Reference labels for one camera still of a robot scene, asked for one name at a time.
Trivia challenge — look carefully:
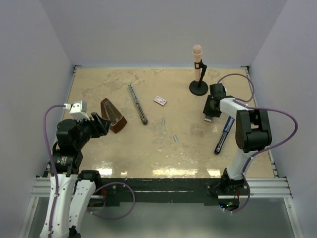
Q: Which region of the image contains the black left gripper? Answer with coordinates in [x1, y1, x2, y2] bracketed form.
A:
[74, 112, 111, 149]

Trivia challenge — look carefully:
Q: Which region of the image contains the blue stapler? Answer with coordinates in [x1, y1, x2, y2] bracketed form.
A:
[214, 116, 235, 155]

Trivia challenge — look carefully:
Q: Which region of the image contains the grey stapler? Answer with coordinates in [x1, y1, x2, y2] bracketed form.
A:
[128, 84, 148, 125]

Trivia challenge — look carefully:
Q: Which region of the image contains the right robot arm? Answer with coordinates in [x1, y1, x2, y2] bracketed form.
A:
[203, 83, 272, 195]

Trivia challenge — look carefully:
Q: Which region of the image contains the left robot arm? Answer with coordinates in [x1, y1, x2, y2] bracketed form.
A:
[40, 113, 110, 238]

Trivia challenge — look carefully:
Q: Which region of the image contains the brown wooden metronome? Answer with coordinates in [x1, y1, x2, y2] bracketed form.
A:
[101, 98, 127, 133]

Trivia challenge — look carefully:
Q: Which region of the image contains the beige microphone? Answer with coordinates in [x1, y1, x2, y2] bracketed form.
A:
[192, 45, 203, 82]

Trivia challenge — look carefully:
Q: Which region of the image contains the red white staple box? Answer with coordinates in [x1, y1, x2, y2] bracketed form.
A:
[154, 96, 167, 106]

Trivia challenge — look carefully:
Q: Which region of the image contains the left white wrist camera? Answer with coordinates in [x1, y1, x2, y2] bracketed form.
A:
[69, 100, 90, 121]

